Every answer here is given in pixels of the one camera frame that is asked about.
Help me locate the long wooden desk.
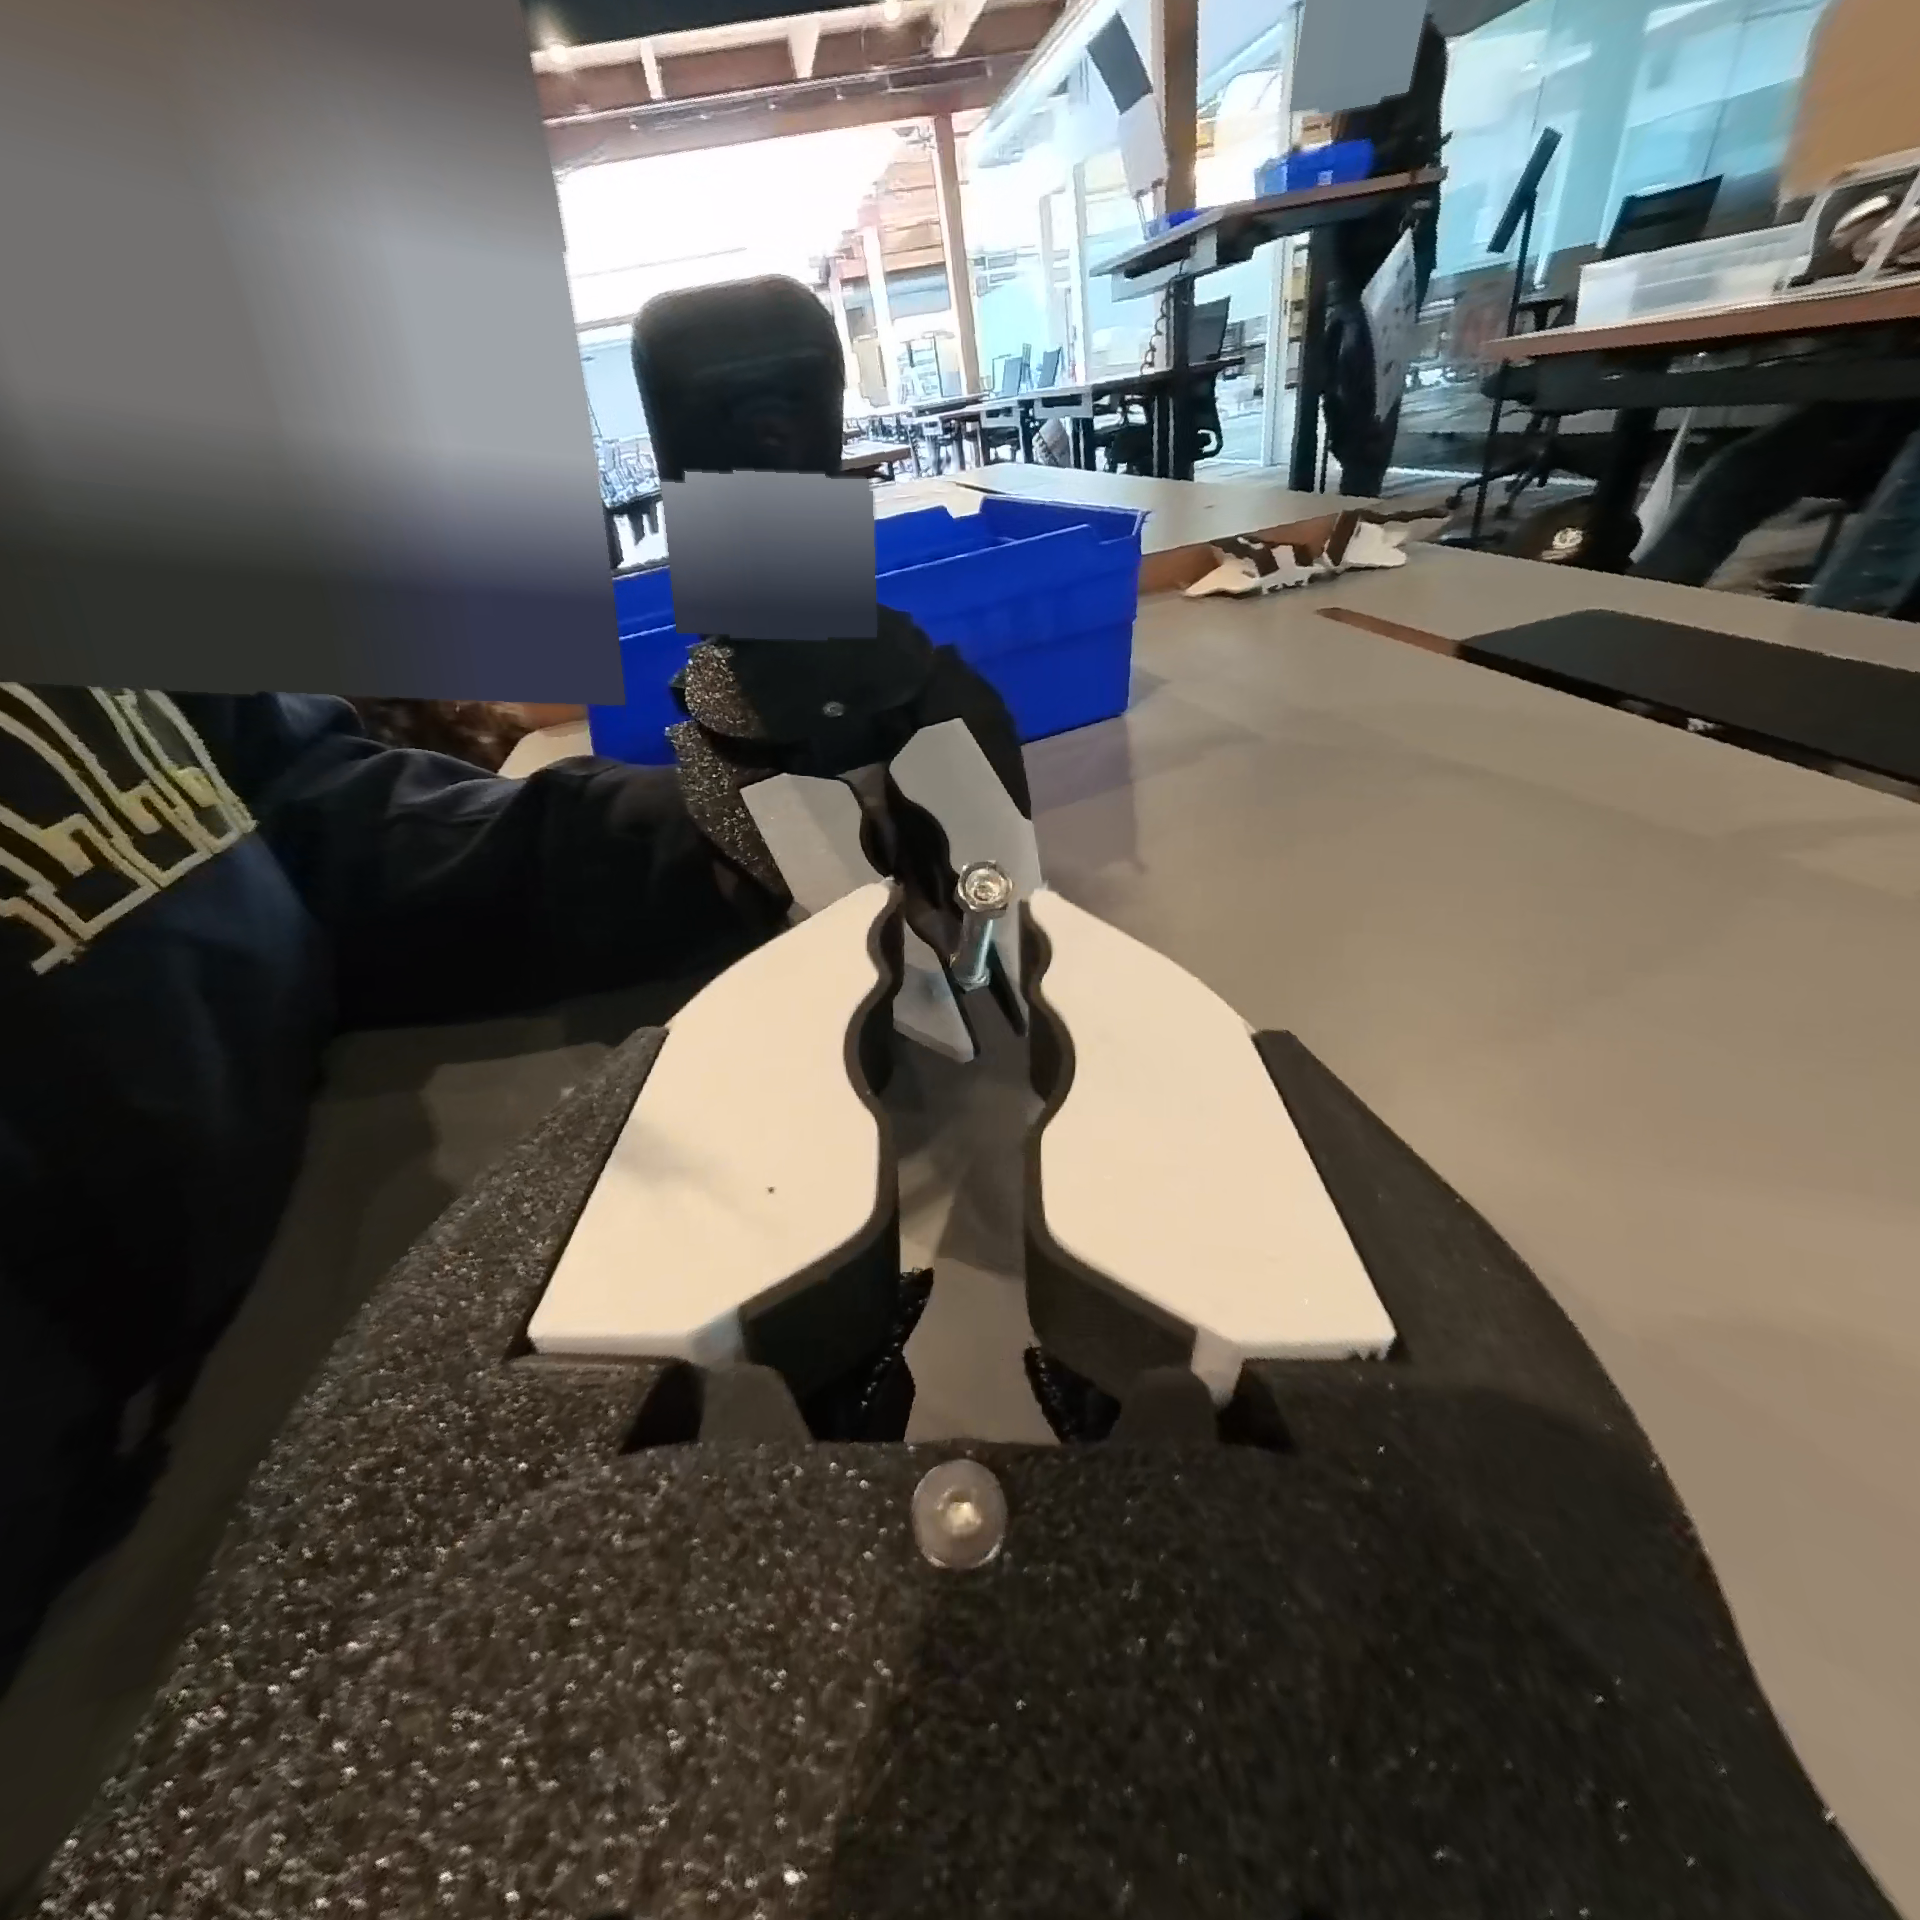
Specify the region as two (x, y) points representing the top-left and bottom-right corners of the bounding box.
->
(1477, 277), (1920, 579)

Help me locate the thick wooden support column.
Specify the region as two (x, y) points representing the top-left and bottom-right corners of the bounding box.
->
(1158, 0), (1204, 216)

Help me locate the wooden standing desk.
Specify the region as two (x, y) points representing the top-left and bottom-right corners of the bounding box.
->
(1092, 163), (1450, 484)

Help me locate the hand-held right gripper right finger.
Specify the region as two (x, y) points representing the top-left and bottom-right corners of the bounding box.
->
(1024, 884), (1400, 1404)

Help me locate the blue plastic bin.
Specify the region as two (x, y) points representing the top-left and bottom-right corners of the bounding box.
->
(590, 498), (1152, 771)

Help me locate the person's navy sweatshirt torso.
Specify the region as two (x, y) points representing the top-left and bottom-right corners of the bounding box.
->
(0, 681), (338, 1705)

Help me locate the hanging black screen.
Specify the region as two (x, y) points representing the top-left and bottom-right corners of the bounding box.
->
(1083, 11), (1162, 120)

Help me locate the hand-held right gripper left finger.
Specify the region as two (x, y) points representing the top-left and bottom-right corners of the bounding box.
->
(526, 880), (934, 1373)

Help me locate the black table mat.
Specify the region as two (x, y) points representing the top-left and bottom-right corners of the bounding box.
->
(1459, 608), (1920, 793)

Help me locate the dark office chair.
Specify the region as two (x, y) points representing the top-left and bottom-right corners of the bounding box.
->
(1631, 402), (1920, 620)

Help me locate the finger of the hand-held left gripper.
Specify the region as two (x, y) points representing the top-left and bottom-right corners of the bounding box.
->
(742, 768), (981, 1068)
(887, 717), (1045, 1041)

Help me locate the dark mottled cloth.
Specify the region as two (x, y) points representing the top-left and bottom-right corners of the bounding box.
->
(342, 699), (595, 753)

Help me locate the white box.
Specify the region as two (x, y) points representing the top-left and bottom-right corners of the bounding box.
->
(1573, 224), (1802, 326)

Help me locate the silver bolt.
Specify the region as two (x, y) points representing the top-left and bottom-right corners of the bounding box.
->
(941, 859), (1022, 995)

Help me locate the person's left forearm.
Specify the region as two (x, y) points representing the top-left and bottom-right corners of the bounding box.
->
(187, 690), (798, 1038)

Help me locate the small black monitor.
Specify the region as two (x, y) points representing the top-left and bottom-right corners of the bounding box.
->
(1599, 176), (1728, 266)

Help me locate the row of desks and chairs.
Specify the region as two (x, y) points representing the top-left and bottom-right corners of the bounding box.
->
(839, 336), (1248, 482)

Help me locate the thin wooden support column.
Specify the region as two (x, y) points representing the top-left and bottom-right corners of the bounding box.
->
(927, 113), (987, 404)

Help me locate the black bag with white logo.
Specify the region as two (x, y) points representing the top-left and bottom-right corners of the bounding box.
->
(1503, 492), (1642, 570)

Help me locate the white black device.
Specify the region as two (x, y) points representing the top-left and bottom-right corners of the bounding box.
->
(1786, 163), (1920, 291)

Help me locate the grey wood-edged table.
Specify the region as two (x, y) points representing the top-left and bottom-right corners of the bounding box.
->
(884, 461), (1360, 565)

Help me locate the large blue storage bin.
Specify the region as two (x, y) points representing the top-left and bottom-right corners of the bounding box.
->
(1256, 139), (1379, 201)

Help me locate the tilted black monitor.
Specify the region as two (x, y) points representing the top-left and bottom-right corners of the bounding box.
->
(1485, 129), (1565, 253)

